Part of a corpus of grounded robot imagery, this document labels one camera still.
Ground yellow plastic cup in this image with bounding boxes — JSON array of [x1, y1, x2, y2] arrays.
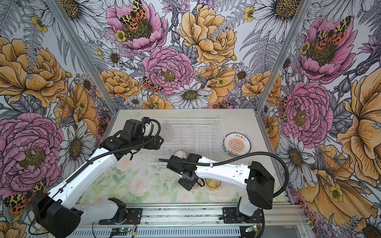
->
[[205, 178, 221, 189]]

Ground white upturned ceramic bowl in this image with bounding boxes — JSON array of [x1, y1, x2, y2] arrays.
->
[[174, 150, 187, 159]]

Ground orange sunburst plate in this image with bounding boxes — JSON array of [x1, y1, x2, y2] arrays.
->
[[223, 132, 252, 156]]

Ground clear plastic cup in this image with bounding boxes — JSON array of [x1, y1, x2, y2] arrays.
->
[[160, 124, 175, 141]]

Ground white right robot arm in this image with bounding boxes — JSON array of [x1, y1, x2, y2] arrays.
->
[[161, 154, 275, 217]]

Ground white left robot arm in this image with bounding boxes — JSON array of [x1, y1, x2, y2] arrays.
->
[[31, 117, 164, 238]]

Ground green circuit board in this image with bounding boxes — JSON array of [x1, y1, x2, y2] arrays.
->
[[110, 227, 137, 238]]

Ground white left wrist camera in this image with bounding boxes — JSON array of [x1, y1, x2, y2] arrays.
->
[[142, 117, 153, 137]]

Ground black corrugated cable left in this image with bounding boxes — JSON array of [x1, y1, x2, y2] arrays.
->
[[63, 118, 162, 185]]

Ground black corrugated cable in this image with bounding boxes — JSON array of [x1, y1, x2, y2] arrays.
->
[[157, 151, 290, 198], [63, 118, 162, 185]]

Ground black corrugated cable right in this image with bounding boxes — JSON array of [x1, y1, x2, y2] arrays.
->
[[157, 151, 290, 198]]

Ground white wire dish rack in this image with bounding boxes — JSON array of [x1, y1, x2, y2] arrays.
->
[[148, 118, 229, 167]]

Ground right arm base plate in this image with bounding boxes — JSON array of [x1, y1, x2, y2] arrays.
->
[[219, 207, 264, 224]]

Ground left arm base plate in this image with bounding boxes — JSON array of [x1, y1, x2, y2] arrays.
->
[[98, 208, 143, 225]]

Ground aluminium front rail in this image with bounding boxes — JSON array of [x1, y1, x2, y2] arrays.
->
[[67, 203, 314, 238]]

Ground aluminium corner post left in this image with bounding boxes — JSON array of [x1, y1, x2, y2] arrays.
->
[[47, 1, 119, 115]]

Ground aluminium corner post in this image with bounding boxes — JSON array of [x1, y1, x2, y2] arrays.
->
[[256, 0, 313, 115], [47, 1, 119, 115]]

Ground aluminium corner post right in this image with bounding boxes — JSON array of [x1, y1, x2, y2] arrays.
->
[[256, 0, 313, 115]]

